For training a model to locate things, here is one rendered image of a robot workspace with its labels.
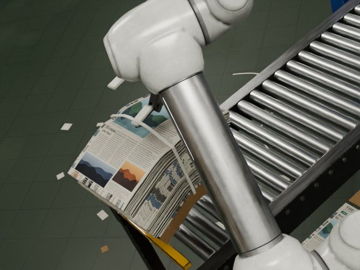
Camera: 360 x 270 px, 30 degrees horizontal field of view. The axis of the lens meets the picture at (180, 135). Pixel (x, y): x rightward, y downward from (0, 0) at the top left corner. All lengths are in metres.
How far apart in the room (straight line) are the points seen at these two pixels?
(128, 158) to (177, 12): 0.64
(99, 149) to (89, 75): 2.57
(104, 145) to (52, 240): 1.64
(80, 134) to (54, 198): 0.50
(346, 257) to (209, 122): 0.37
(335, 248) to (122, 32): 0.59
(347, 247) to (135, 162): 0.71
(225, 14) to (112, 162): 0.72
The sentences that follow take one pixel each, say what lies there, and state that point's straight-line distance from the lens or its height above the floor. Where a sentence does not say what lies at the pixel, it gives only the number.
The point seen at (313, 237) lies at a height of 0.01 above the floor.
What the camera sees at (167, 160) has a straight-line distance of 1.83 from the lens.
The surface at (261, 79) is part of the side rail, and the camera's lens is 2.55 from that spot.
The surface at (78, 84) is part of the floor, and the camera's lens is 4.48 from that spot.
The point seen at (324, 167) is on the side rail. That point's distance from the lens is 2.15.
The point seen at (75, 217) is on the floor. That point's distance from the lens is 3.58.
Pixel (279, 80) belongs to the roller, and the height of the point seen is 0.79.
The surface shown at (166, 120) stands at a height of 1.17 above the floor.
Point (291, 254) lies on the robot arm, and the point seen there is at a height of 1.27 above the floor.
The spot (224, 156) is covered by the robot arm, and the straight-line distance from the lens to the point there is 1.33.
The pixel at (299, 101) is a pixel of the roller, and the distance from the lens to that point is 2.41.
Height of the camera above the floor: 2.34
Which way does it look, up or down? 39 degrees down
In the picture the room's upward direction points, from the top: 24 degrees counter-clockwise
